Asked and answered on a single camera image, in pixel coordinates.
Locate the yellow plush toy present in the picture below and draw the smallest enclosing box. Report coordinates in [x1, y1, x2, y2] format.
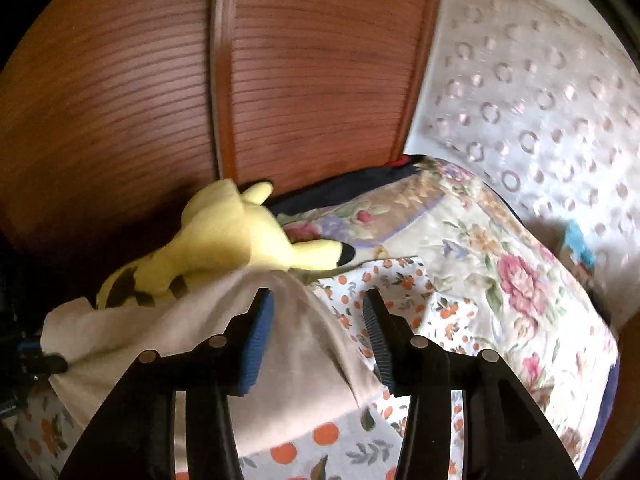
[94, 178, 357, 311]

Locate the wooden sliding-door wardrobe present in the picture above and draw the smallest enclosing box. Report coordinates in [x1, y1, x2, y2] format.
[0, 0, 449, 262]

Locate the beige printed T-shirt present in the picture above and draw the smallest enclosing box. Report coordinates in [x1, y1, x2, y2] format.
[40, 265, 386, 459]

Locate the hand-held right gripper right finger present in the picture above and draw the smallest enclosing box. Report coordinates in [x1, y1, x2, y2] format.
[362, 288, 584, 480]

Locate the floral bed quilt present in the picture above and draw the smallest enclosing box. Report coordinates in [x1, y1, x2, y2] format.
[265, 154, 624, 479]

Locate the blue plastic bag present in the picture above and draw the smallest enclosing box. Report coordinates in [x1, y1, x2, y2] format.
[562, 222, 599, 271]

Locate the circle-patterned sheer curtain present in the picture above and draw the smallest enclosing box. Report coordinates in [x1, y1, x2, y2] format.
[402, 0, 640, 332]

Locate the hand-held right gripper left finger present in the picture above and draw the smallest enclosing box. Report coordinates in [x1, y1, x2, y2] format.
[57, 286, 276, 480]

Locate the orange-print bed sheet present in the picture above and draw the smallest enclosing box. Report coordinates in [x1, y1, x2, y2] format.
[10, 255, 501, 480]

